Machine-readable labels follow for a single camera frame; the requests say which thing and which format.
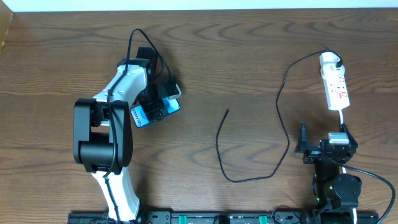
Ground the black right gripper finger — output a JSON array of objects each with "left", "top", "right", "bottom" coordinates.
[
  {"left": 340, "top": 123, "right": 356, "bottom": 143},
  {"left": 298, "top": 121, "right": 308, "bottom": 146}
]

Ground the blue screen smartphone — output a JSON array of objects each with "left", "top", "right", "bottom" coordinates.
[{"left": 131, "top": 98, "right": 180, "bottom": 128}]

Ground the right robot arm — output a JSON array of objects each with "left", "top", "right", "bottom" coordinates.
[{"left": 295, "top": 122, "right": 362, "bottom": 223}]

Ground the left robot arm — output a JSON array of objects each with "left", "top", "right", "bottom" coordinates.
[{"left": 68, "top": 47, "right": 181, "bottom": 223}]

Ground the white power strip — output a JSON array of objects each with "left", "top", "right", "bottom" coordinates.
[{"left": 320, "top": 63, "right": 350, "bottom": 111}]

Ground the white power strip cord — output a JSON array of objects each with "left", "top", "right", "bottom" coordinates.
[{"left": 338, "top": 109, "right": 358, "bottom": 224}]

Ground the black charging cable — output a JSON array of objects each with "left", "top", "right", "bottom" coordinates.
[{"left": 215, "top": 49, "right": 344, "bottom": 183}]

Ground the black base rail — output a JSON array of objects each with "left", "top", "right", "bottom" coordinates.
[{"left": 67, "top": 211, "right": 379, "bottom": 224}]

